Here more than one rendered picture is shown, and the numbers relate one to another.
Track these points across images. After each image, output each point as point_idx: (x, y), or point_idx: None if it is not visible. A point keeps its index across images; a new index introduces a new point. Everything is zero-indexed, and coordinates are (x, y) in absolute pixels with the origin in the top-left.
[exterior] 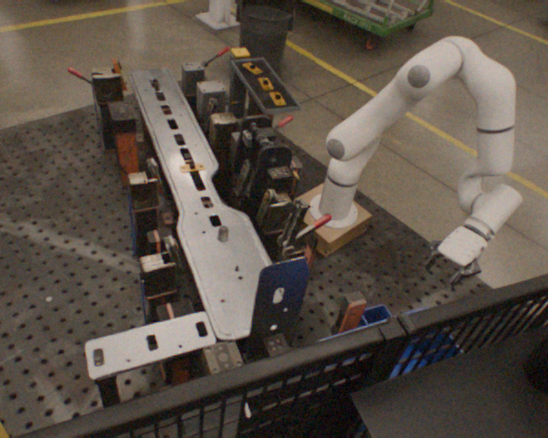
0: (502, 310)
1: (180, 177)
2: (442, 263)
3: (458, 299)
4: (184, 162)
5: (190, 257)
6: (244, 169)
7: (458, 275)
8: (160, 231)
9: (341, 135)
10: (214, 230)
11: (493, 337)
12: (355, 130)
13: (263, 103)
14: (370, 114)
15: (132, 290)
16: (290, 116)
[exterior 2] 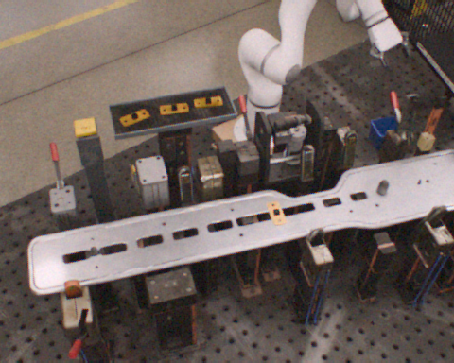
0: (426, 38)
1: (294, 224)
2: (297, 80)
3: (337, 82)
4: (267, 221)
5: (411, 216)
6: (311, 153)
7: (406, 47)
8: (379, 242)
9: (293, 60)
10: (373, 197)
11: (451, 49)
12: (298, 44)
13: (219, 115)
14: (301, 23)
15: (361, 320)
16: (242, 96)
